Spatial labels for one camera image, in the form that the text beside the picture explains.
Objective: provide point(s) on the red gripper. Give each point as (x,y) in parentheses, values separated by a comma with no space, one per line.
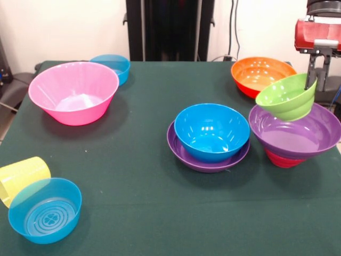
(311,34)

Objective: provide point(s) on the small green bowl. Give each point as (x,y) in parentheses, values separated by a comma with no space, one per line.
(287,106)

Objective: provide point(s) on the purple bowl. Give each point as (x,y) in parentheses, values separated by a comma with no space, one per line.
(186,162)
(306,138)

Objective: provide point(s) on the black grey chair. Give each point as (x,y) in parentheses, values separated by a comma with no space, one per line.
(14,89)
(334,88)

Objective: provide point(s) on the orange bowl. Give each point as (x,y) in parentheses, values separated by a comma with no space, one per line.
(253,77)

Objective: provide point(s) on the small pink-red bowl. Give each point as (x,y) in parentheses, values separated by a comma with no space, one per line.
(285,161)

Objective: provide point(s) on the dark green table cloth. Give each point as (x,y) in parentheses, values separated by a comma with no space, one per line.
(160,186)

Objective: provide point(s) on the translucent blue small bowl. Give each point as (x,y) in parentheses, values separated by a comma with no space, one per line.
(45,213)
(122,69)

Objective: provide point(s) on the large pink bowl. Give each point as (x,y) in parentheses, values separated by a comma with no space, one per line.
(74,90)

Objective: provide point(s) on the black equipment box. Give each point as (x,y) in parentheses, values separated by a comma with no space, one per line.
(4,69)

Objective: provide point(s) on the translucent yellow cup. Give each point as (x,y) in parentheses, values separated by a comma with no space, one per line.
(18,176)

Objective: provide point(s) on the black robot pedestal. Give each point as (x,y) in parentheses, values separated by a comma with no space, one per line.
(170,29)

